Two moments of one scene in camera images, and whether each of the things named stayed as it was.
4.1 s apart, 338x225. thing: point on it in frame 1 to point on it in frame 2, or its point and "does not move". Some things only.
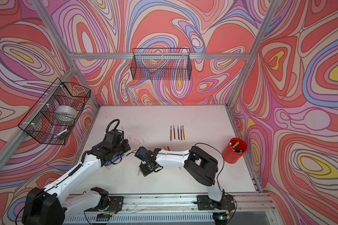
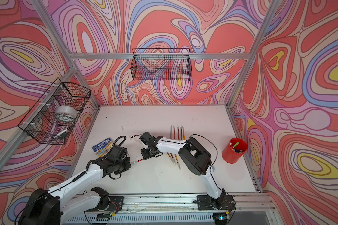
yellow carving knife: [183, 132] does not move
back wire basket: [161, 63] does not move
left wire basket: [51, 119] does not move
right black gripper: [144, 171] to [145, 155]
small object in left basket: [62, 135] does not move
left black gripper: [126, 144] to [127, 160]
